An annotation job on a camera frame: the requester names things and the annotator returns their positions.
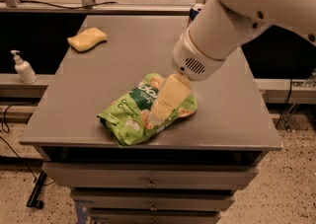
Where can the white pump bottle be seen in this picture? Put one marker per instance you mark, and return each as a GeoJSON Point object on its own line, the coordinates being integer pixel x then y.
{"type": "Point", "coordinates": [24, 68]}

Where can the yellow sponge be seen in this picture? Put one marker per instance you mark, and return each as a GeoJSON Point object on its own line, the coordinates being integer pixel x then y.
{"type": "Point", "coordinates": [87, 39]}

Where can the top drawer knob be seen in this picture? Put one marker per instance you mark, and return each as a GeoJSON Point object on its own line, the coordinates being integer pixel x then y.
{"type": "Point", "coordinates": [151, 184]}

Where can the blue pepsi can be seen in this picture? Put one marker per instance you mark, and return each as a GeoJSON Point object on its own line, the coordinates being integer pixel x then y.
{"type": "Point", "coordinates": [195, 10]}

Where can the black metal floor bracket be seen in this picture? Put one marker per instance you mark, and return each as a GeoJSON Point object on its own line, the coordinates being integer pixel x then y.
{"type": "Point", "coordinates": [33, 201]}

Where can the green rice chip bag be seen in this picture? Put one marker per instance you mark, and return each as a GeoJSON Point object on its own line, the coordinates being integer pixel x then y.
{"type": "Point", "coordinates": [127, 118]}

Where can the middle drawer knob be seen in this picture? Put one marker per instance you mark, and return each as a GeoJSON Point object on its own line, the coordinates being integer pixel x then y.
{"type": "Point", "coordinates": [153, 207]}

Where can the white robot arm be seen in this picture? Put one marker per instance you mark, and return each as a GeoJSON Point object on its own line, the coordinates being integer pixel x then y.
{"type": "Point", "coordinates": [218, 29]}

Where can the drawer knob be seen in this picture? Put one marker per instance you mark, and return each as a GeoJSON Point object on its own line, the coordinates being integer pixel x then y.
{"type": "Point", "coordinates": [151, 184]}
{"type": "Point", "coordinates": [153, 207]}

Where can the grey drawer cabinet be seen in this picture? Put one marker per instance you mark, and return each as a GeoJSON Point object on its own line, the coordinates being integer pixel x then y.
{"type": "Point", "coordinates": [197, 163]}

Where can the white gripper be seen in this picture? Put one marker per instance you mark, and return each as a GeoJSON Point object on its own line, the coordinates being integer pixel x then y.
{"type": "Point", "coordinates": [192, 58]}

